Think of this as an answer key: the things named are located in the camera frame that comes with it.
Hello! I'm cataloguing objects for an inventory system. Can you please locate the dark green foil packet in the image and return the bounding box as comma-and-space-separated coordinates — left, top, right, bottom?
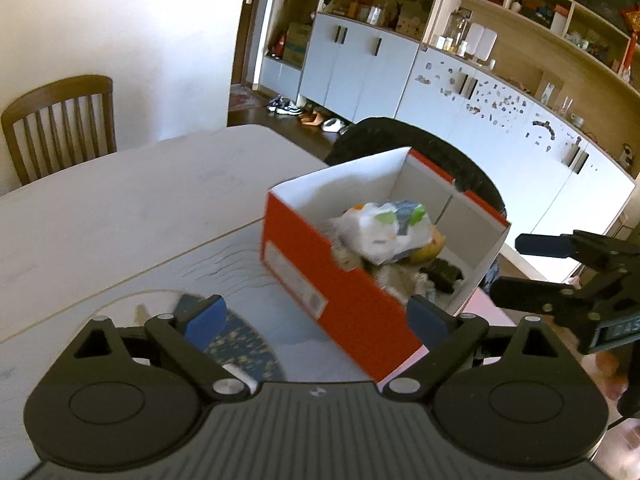
420, 258, 464, 295

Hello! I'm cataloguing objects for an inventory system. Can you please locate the white plastic snack bag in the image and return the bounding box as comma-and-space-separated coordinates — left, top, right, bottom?
329, 200, 433, 266

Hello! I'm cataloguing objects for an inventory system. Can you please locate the brown paper snack bag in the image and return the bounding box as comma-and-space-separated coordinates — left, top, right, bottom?
331, 244, 437, 308

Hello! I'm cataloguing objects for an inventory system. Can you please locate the red cardboard box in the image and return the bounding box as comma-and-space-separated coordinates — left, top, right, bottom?
262, 148, 510, 382

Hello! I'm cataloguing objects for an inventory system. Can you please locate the black office chair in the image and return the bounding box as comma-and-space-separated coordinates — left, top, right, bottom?
323, 116, 508, 291

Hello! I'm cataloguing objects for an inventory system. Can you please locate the brown wooden chair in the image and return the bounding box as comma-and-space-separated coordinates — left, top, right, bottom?
1, 75, 117, 185

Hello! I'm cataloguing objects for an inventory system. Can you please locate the white wall cabinet unit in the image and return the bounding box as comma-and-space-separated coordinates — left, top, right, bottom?
257, 0, 640, 281

